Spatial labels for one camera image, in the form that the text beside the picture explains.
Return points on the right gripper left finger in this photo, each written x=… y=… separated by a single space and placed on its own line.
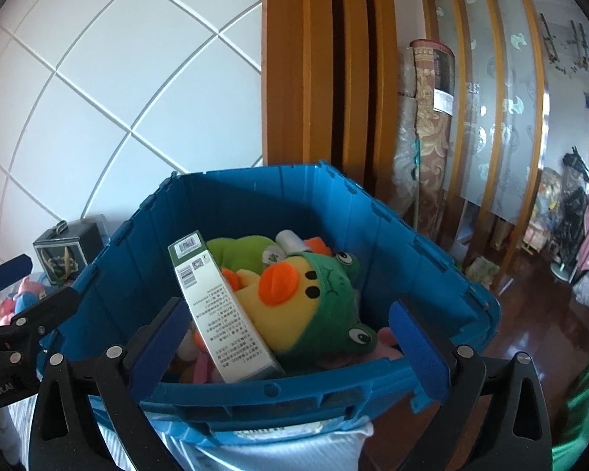
x=65 y=434

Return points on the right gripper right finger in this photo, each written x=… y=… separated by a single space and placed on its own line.
x=515 y=432

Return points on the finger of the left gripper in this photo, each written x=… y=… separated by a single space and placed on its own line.
x=15 y=269
x=40 y=319

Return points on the green white carton box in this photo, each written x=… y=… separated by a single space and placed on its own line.
x=231 y=341

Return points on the yellow duck frog-hat plush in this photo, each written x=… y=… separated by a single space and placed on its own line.
x=305 y=308

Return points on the blue dress pig plush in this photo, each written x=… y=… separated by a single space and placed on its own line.
x=28 y=293

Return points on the dark gift box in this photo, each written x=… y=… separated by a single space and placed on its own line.
x=66 y=249

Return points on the blue plastic storage crate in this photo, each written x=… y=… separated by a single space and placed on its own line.
x=132 y=278

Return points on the green plush toy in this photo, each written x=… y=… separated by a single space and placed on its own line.
x=254 y=253

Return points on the grey cardboard tube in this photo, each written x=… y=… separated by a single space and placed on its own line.
x=291 y=243

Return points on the orange plush toy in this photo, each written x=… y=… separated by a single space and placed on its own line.
x=318 y=246

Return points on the rolled patterned carpet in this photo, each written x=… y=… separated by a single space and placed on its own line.
x=426 y=79

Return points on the wooden door frame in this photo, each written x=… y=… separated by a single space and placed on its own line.
x=330 y=87

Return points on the glass partition wooden frame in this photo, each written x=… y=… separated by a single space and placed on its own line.
x=499 y=121

